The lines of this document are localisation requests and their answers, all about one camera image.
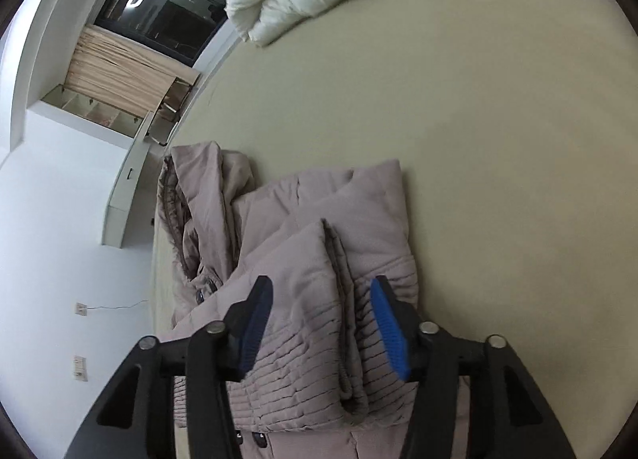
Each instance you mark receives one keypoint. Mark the beige bed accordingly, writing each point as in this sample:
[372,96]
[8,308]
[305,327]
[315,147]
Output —
[448,140]

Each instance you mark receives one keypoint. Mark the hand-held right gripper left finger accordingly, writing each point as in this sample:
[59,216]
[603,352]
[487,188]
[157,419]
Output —
[255,327]

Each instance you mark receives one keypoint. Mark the white wall switch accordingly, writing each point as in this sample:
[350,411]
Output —
[80,368]

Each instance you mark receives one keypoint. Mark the white desk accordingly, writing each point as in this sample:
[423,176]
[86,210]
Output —
[130,175]

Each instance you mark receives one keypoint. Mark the white wall socket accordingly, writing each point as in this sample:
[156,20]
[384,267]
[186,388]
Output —
[81,309]

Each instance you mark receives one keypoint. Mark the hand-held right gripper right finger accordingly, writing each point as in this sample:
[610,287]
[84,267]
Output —
[391,334]

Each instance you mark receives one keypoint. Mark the beige curtain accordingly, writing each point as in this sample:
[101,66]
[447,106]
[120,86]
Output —
[119,73]

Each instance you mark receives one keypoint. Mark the taupe padded jacket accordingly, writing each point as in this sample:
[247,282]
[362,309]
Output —
[299,260]

